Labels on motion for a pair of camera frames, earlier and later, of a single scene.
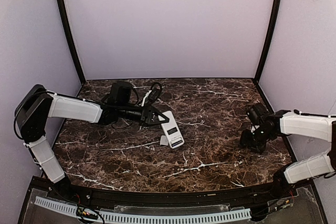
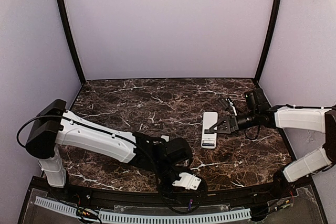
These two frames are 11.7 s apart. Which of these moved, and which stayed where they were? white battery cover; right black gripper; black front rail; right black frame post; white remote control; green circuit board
Moved: white remote control; right black gripper
Stayed: right black frame post; green circuit board; black front rail; white battery cover
